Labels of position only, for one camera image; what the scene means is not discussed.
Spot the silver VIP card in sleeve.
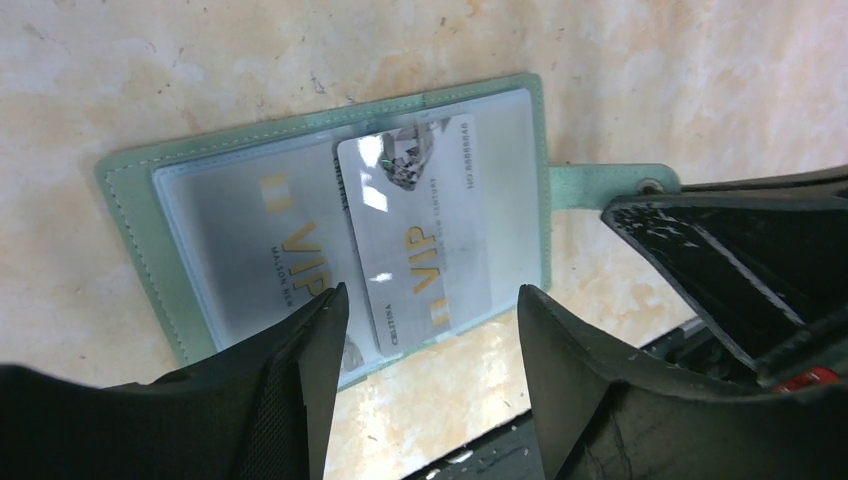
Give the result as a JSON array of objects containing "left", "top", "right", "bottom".
[{"left": 154, "top": 142, "right": 357, "bottom": 351}]

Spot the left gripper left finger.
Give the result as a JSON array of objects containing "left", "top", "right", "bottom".
[{"left": 1, "top": 285, "right": 349, "bottom": 479}]

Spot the green card holder wallet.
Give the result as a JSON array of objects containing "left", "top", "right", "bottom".
[{"left": 94, "top": 73, "right": 682, "bottom": 387}]

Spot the silver VIP credit card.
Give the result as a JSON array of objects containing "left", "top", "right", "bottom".
[{"left": 337, "top": 114, "right": 492, "bottom": 355}]

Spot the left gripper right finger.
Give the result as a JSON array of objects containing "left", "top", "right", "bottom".
[{"left": 517, "top": 285, "right": 847, "bottom": 479}]

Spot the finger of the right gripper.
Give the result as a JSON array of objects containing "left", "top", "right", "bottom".
[
  {"left": 601, "top": 195, "right": 847, "bottom": 371},
  {"left": 682, "top": 165, "right": 847, "bottom": 196}
]

